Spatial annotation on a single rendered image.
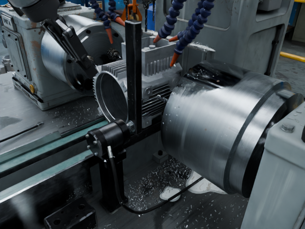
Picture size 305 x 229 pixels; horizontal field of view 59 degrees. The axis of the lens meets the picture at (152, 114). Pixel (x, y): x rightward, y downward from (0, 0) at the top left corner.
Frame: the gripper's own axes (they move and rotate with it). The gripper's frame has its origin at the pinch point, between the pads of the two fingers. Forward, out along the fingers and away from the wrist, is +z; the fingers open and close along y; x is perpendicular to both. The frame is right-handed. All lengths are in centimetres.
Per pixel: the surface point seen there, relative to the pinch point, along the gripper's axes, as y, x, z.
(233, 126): -42.4, -2.9, 0.5
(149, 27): 140, -112, 108
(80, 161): -13.7, 18.8, 8.7
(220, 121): -40.0, -2.9, 0.5
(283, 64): 77, -254, 272
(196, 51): -17.9, -21.7, 8.3
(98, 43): 14.7, -11.6, 6.5
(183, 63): -13.7, -19.5, 12.2
